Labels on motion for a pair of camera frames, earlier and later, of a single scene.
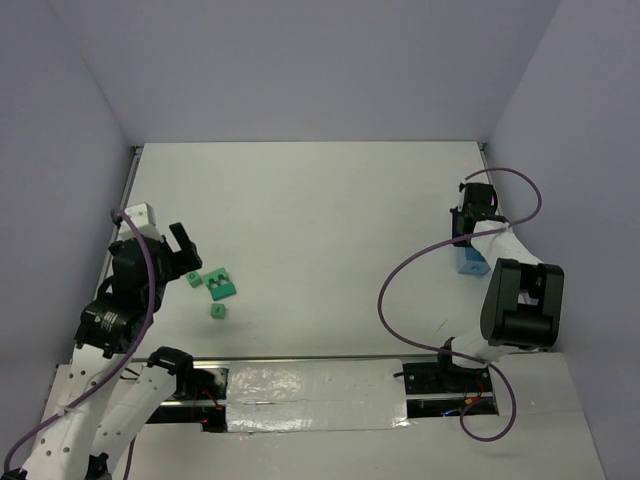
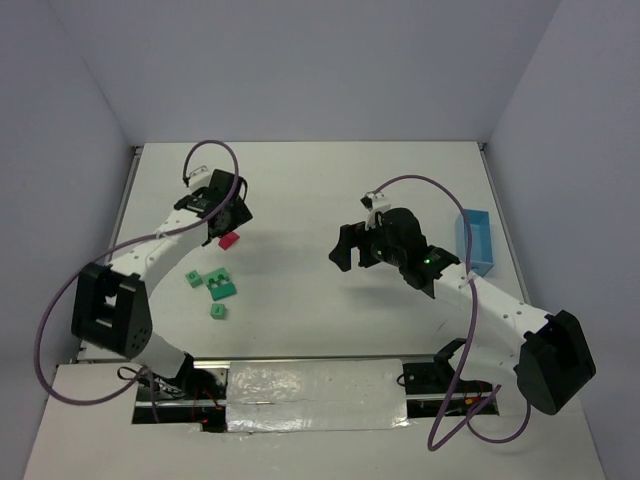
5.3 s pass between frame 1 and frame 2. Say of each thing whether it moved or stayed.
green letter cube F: stayed
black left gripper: moved
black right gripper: moved
